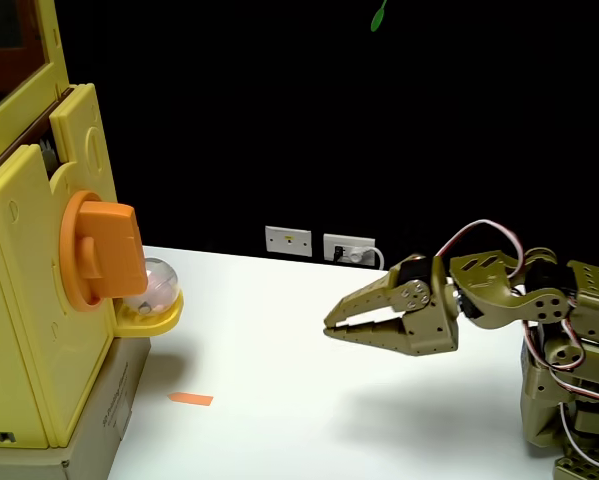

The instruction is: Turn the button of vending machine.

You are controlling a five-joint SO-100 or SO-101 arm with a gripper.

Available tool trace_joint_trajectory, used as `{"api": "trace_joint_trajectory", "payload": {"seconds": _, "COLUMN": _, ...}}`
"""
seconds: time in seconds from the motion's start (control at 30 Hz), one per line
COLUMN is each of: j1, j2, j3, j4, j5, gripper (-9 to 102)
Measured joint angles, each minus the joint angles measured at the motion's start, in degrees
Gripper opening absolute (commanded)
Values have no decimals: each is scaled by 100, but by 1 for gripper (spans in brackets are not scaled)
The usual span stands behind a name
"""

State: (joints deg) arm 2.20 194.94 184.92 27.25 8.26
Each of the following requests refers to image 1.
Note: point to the orange vending machine knob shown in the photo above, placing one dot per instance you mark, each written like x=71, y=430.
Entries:
x=110, y=250

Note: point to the yellow toy vending machine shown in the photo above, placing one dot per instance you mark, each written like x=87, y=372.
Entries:
x=19, y=300

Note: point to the small black plug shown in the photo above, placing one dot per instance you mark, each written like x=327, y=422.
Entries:
x=338, y=253

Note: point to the orange arrow sticker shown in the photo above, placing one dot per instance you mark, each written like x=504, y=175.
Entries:
x=191, y=399

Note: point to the clear plastic capsule ball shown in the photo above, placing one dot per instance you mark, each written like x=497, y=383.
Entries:
x=161, y=285

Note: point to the green leaf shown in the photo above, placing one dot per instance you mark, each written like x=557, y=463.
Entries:
x=377, y=20

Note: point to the white wall socket plate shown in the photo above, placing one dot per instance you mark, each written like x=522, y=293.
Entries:
x=359, y=242

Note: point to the white blank wall plate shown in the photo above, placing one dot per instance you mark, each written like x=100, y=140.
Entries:
x=289, y=241

